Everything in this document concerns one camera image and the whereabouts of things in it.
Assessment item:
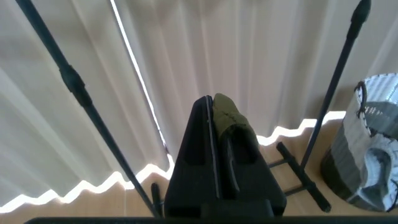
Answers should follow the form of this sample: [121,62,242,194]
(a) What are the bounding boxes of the green long-sleeved shirt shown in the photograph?
[212,92,259,147]

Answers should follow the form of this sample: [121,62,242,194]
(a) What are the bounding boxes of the white laundry basket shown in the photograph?
[320,73,398,213]

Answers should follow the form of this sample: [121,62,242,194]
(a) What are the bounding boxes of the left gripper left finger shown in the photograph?
[164,95,220,218]

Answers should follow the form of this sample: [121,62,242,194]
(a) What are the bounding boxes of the black clothes rack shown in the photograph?
[15,0,373,218]

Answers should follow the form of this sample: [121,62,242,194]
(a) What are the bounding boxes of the pale grey shorts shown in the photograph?
[346,133,398,213]

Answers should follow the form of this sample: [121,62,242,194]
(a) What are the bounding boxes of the beige curtain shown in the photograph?
[0,0,398,214]

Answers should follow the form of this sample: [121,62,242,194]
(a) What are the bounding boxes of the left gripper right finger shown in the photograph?
[218,125,288,218]

